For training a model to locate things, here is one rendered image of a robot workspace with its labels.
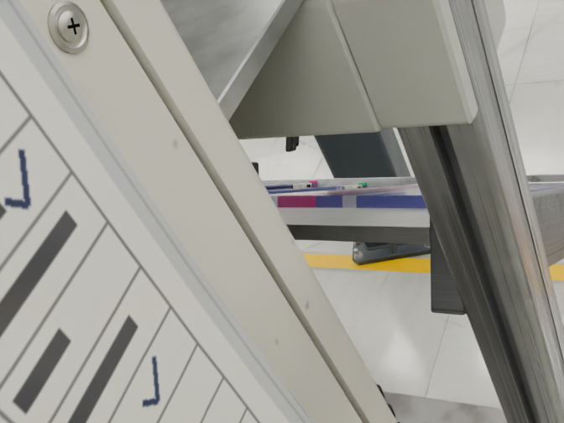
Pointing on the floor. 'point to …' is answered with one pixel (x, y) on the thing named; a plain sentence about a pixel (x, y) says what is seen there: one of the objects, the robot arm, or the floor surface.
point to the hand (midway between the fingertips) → (262, 142)
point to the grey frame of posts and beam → (431, 159)
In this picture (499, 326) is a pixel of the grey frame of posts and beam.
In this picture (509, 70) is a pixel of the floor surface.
